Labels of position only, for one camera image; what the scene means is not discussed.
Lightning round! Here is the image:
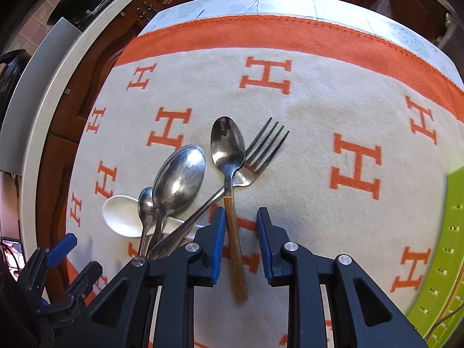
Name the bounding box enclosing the orange white printed blanket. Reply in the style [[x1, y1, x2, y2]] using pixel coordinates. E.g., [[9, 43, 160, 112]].
[[67, 14, 464, 348]]

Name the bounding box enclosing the wooden handle steel spoon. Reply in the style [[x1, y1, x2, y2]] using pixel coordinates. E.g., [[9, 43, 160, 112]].
[[211, 116, 249, 301]]

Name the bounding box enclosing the white ceramic spoon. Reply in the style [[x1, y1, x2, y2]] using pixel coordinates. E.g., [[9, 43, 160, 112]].
[[102, 195, 204, 238]]

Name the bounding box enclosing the stainless steel panel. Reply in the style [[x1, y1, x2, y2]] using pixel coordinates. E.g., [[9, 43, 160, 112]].
[[0, 16, 82, 175]]

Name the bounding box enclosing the steel fork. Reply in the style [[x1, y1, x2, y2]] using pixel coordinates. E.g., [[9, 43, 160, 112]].
[[148, 117, 290, 260]]

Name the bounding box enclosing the bamboo chopstick patterned end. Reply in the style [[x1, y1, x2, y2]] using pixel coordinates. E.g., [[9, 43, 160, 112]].
[[428, 306, 464, 338]]

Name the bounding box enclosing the smartphone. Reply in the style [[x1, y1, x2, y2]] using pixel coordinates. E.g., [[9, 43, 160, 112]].
[[0, 237, 25, 262]]

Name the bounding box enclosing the green plastic tray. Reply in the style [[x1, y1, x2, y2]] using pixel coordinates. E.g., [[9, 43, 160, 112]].
[[406, 167, 464, 348]]

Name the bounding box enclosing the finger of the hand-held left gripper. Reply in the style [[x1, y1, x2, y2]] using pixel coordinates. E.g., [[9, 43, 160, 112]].
[[23, 234, 78, 281], [36, 261, 104, 316]]

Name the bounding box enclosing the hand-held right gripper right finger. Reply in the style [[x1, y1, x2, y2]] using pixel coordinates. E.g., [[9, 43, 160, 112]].
[[257, 206, 430, 348]]

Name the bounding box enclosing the large steel spoon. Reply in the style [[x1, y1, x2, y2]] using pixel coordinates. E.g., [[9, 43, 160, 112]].
[[145, 146, 206, 260]]

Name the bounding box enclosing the black pan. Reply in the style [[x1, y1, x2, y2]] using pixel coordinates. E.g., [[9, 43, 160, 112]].
[[0, 49, 31, 124]]

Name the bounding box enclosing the small steel spoon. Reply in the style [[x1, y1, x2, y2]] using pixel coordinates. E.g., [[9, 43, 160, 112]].
[[137, 187, 156, 258]]

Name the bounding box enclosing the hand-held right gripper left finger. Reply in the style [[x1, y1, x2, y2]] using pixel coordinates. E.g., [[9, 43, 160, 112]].
[[54, 206, 227, 348]]

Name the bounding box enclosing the clear plastic bag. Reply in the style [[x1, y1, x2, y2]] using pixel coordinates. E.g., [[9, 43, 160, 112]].
[[370, 0, 395, 19]]

